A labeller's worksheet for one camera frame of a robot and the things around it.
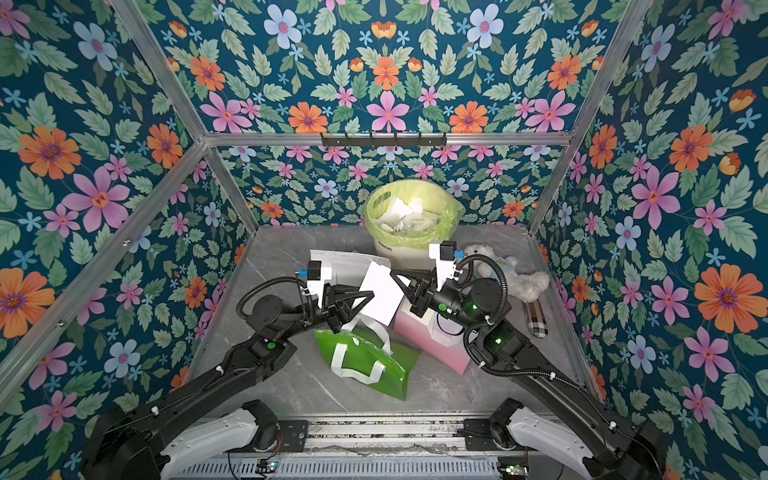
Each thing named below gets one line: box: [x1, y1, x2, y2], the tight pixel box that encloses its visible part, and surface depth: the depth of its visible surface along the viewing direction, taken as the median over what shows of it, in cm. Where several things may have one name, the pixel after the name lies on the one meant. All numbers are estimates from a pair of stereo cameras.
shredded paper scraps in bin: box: [380, 197, 439, 232], surface depth 100 cm
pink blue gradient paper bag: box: [394, 297, 471, 375], surface depth 80 cm
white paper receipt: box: [359, 261, 405, 326], surface depth 61 cm
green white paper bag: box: [314, 313, 422, 401], surface depth 70 cm
